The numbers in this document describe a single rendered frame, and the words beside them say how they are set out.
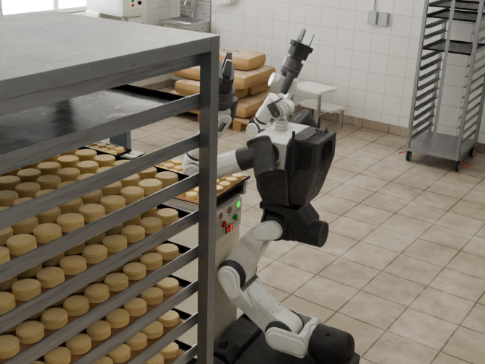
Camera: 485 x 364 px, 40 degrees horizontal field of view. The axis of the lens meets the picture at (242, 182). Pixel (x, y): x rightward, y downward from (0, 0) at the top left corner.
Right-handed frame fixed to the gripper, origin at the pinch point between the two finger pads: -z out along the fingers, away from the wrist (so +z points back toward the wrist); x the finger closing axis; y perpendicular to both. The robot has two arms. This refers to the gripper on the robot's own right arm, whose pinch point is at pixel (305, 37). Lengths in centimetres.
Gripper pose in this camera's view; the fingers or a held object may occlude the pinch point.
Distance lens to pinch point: 307.1
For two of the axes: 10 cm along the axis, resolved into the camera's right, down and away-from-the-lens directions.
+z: -4.2, 8.7, 2.4
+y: -5.0, -4.5, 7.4
